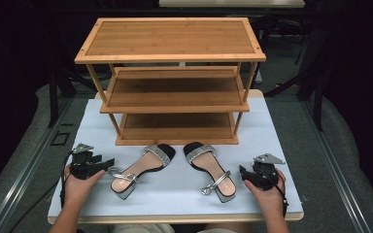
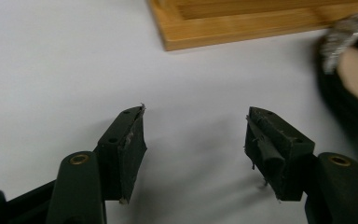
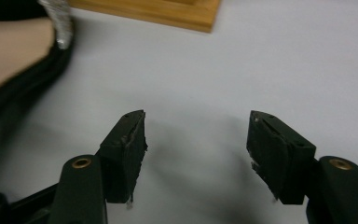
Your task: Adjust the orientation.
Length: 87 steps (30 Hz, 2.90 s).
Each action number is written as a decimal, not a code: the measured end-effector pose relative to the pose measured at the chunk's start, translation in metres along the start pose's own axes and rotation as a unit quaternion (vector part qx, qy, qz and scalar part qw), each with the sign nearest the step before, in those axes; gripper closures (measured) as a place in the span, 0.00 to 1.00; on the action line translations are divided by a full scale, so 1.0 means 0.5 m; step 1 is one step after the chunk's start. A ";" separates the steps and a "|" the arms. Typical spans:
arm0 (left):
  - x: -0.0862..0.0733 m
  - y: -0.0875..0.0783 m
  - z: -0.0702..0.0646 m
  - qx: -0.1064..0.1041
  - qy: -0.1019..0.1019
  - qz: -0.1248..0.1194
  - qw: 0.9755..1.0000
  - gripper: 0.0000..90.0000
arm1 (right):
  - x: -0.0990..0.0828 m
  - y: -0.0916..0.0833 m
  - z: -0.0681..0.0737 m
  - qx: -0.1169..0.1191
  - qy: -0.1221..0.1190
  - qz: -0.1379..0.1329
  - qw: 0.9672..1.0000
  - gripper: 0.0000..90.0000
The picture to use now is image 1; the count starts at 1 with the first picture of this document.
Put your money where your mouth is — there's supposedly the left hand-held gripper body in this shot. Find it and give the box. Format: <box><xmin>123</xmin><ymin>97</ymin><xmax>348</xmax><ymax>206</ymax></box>
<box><xmin>70</xmin><ymin>143</ymin><xmax>106</xmax><ymax>181</ymax></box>

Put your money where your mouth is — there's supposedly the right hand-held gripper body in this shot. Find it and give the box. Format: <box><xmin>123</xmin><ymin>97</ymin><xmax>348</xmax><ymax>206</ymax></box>
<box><xmin>252</xmin><ymin>152</ymin><xmax>286</xmax><ymax>192</ymax></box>

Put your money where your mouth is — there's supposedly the silver strap heeled sandal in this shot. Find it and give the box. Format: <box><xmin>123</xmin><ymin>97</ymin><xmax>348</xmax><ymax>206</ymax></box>
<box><xmin>108</xmin><ymin>143</ymin><xmax>177</xmax><ymax>201</ymax></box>
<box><xmin>183</xmin><ymin>141</ymin><xmax>237</xmax><ymax>204</ymax></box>

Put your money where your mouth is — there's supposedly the three-tier wooden shoe rack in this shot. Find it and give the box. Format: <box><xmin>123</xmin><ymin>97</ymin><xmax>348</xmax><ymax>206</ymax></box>
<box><xmin>74</xmin><ymin>17</ymin><xmax>267</xmax><ymax>147</ymax></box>

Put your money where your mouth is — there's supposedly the person's right hand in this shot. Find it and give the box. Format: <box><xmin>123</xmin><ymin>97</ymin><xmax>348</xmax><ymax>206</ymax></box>
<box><xmin>243</xmin><ymin>170</ymin><xmax>288</xmax><ymax>218</ymax></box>

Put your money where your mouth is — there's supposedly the person's left hand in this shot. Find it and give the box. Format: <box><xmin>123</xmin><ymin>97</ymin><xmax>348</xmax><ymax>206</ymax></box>
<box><xmin>62</xmin><ymin>164</ymin><xmax>106</xmax><ymax>211</ymax></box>

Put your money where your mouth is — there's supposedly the black metal stand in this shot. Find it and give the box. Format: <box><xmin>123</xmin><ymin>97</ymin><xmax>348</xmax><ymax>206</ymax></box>
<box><xmin>264</xmin><ymin>61</ymin><xmax>325</xmax><ymax>132</ymax></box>
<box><xmin>46</xmin><ymin>61</ymin><xmax>99</xmax><ymax>129</ymax></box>

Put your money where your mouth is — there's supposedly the white table mat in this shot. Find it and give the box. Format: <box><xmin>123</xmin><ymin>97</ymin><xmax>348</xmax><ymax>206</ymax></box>
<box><xmin>48</xmin><ymin>96</ymin><xmax>304</xmax><ymax>218</ymax></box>

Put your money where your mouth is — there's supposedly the light wooden table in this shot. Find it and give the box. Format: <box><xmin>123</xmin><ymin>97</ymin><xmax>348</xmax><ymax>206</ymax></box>
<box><xmin>47</xmin><ymin>89</ymin><xmax>305</xmax><ymax>225</ymax></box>

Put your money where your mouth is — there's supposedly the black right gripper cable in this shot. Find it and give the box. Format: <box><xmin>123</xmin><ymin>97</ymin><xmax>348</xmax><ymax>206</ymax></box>
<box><xmin>261</xmin><ymin>166</ymin><xmax>289</xmax><ymax>218</ymax></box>

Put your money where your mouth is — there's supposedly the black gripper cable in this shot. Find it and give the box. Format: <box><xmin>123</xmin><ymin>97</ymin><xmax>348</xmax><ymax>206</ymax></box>
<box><xmin>261</xmin><ymin>166</ymin><xmax>289</xmax><ymax>218</ymax></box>
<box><xmin>9</xmin><ymin>150</ymin><xmax>75</xmax><ymax>233</ymax></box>

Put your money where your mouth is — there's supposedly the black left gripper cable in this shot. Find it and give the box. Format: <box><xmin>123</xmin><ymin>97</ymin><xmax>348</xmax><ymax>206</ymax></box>
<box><xmin>9</xmin><ymin>150</ymin><xmax>75</xmax><ymax>233</ymax></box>

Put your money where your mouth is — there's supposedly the metal floor rail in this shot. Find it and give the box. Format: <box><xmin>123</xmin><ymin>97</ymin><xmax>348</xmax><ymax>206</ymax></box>
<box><xmin>300</xmin><ymin>100</ymin><xmax>373</xmax><ymax>233</ymax></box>
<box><xmin>0</xmin><ymin>96</ymin><xmax>76</xmax><ymax>233</ymax></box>

